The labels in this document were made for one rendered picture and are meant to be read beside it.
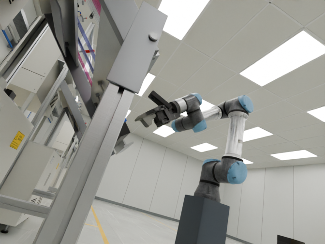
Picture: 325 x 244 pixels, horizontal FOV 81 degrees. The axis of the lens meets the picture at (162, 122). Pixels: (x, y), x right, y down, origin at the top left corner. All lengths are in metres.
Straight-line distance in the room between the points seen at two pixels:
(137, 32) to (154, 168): 8.65
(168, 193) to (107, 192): 2.68
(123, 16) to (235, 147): 0.90
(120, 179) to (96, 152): 8.26
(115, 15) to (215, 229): 1.02
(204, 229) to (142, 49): 0.93
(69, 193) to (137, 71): 0.18
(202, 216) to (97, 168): 0.87
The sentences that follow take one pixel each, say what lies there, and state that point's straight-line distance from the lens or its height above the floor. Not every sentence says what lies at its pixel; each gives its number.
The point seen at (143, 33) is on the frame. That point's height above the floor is 0.69.
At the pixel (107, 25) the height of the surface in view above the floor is 0.82.
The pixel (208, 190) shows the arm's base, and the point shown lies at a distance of 1.15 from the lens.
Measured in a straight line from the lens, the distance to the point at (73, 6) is 0.83.
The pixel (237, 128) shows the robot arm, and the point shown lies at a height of 0.96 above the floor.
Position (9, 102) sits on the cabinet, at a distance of 0.74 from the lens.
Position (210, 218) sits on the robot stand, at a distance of 1.11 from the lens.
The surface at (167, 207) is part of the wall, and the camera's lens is 9.21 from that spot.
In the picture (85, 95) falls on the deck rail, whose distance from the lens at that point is 1.06.
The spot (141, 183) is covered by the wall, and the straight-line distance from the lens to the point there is 8.73.
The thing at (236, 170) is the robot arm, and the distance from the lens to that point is 1.07.
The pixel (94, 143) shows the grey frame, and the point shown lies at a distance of 0.26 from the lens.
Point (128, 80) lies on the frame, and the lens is 0.29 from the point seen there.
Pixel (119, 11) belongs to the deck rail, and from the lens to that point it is 0.42.
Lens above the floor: 0.46
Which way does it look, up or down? 23 degrees up
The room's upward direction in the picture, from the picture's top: 17 degrees clockwise
